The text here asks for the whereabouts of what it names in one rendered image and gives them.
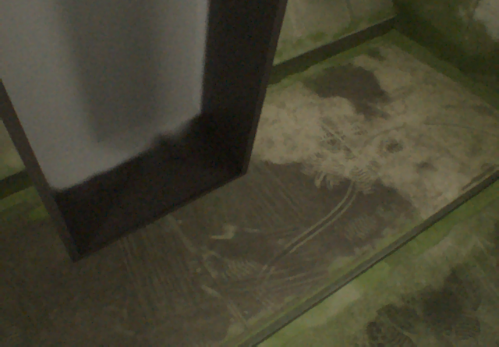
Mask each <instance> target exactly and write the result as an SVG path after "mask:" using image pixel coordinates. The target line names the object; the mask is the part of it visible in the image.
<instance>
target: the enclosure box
mask: <svg viewBox="0 0 499 347"><path fill-rule="evenodd" d="M287 2H288V0H0V117H1V119H2V121H3V123H4V125H5V127H6V129H7V132H8V134H9V136H10V138H11V140H12V142H13V144H14V146H15V148H16V150H17V152H18V154H19V157H20V159H21V161H22V163H23V165H24V167H25V169H26V170H27V172H29V174H30V177H31V179H32V181H33V183H34V185H35V187H36V189H37V191H38V193H39V195H40V197H41V200H42V202H43V204H44V206H45V208H46V210H47V212H48V214H49V216H50V218H51V220H52V223H53V225H54V226H55V229H57V231H58V233H59V235H60V237H61V239H62V241H63V244H64V246H65V248H66V249H67V251H68V253H69V255H70V257H71V259H72V261H73V263H75V262H77V261H78V260H82V259H83V258H84V257H87V256H89V255H91V254H92V253H95V252H97V251H98V250H101V249H103V248H104V247H106V246H108V245H111V244H112V243H115V242H117V241H119V240H120V239H123V238H125V237H126V236H127V235H128V234H130V233H132V232H135V231H137V230H139V229H141V228H143V227H145V226H147V225H149V224H150V223H152V222H154V221H157V220H159V219H161V218H163V217H165V216H167V215H169V214H170V213H171V212H173V211H175V210H178V209H179V208H181V207H184V206H186V205H187V204H190V203H191V202H193V201H194V200H198V199H200V198H201V197H204V196H206V195H207V194H209V193H211V192H212V191H213V190H215V189H218V188H220V187H222V186H224V185H226V184H228V183H230V182H232V181H235V180H236V179H238V178H240V177H242V176H244V175H245V174H246V173H247V169H248V165H249V162H250V159H251V155H252V152H253V145H254V142H255V138H256V134H257V128H258V125H259V121H260V115H261V111H262V107H263V104H264V98H265V94H266V90H267V85H268V80H270V77H271V70H272V67H273V64H274V57H275V53H276V50H277V46H278V39H279V36H280V33H281V27H282V24H283V19H284V16H285V10H286V6H287Z"/></svg>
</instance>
